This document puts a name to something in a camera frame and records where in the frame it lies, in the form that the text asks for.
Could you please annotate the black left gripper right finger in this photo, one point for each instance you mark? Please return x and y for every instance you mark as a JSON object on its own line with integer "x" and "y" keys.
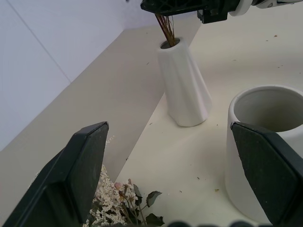
{"x": 265, "y": 170}

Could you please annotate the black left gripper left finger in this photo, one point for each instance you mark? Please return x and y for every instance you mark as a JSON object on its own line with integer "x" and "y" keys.
{"x": 71, "y": 175}

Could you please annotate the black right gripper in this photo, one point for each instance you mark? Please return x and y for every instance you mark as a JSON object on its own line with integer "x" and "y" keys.
{"x": 213, "y": 10}

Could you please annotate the brown dried stem bouquet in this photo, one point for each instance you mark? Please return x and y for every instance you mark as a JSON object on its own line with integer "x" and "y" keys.
{"x": 166, "y": 29}

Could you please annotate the white pink flower bouquet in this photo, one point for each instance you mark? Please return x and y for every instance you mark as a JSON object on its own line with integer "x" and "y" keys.
{"x": 116, "y": 203}

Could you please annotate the wide round white vase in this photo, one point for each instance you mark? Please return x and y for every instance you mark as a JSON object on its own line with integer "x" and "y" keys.
{"x": 248, "y": 111}

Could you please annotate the tall ribbed white vase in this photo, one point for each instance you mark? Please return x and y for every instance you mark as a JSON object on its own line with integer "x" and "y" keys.
{"x": 187, "y": 87}

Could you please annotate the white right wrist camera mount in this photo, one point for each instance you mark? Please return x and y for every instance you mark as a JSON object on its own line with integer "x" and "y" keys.
{"x": 239, "y": 6}

